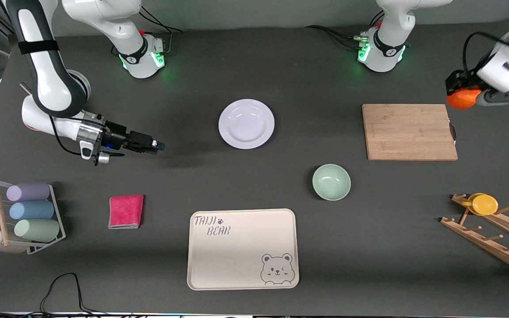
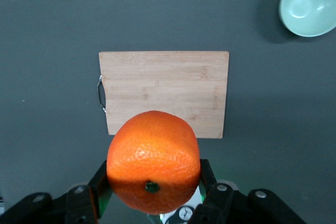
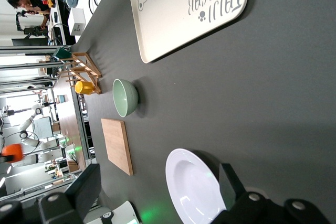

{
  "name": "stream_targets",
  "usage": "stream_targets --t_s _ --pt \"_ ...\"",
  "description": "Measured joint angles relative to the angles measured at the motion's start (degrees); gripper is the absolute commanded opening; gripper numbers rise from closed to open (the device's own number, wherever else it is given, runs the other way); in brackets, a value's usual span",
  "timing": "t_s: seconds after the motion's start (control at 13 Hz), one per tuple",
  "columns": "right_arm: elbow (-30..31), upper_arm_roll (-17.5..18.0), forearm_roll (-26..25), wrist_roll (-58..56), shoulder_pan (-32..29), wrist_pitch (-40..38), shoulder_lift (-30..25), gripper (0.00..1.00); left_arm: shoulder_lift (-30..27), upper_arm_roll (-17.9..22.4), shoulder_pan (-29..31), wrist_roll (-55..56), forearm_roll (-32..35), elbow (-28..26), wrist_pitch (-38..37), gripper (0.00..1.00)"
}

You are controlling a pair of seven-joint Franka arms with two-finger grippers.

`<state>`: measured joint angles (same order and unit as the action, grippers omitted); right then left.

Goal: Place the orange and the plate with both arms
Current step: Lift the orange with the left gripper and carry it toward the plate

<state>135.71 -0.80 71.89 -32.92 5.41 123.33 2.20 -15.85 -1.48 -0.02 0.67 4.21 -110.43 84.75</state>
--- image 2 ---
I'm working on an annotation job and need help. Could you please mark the wooden cutting board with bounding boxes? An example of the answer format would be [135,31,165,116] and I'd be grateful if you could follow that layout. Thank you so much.
[96,50,230,140]

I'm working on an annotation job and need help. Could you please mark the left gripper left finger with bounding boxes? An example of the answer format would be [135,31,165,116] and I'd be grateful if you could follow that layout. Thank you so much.
[65,158,114,224]

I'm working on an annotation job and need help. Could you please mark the light green bowl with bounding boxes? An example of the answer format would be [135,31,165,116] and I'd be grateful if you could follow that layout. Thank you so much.
[278,0,336,38]

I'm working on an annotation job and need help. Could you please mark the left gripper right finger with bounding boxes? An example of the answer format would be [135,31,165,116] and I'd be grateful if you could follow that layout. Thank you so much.
[187,158,235,224]

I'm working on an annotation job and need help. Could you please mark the orange fruit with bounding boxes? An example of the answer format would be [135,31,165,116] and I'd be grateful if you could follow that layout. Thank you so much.
[106,110,202,216]

